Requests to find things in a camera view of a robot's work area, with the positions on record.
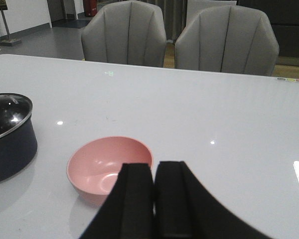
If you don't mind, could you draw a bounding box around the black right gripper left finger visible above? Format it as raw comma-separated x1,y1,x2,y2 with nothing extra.
80,163,153,239

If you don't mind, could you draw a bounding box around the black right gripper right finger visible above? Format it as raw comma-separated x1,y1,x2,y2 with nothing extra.
154,161,267,239

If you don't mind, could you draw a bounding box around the pink plastic bowl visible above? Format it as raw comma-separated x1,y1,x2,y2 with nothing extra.
66,136,153,206

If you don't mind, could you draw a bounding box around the glass pot lid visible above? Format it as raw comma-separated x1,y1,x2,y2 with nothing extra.
0,93,33,138

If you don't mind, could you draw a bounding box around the dark blue saucepan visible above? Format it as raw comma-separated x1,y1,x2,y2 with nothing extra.
0,119,37,182

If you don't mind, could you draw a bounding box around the right grey upholstered chair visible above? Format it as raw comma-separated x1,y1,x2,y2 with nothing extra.
175,5,279,76

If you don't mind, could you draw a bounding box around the grey upholstered chair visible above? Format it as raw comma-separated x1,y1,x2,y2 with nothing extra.
175,5,279,76
81,0,166,67

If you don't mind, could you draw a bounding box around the left grey upholstered chair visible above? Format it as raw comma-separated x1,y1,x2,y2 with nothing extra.
81,0,166,67

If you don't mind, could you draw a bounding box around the white cabinet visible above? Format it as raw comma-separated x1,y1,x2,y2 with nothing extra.
186,0,237,24

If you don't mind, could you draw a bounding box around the red bin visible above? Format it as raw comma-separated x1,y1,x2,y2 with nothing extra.
83,0,97,17

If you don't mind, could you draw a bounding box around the sign stand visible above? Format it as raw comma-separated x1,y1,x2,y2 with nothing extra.
0,0,21,47

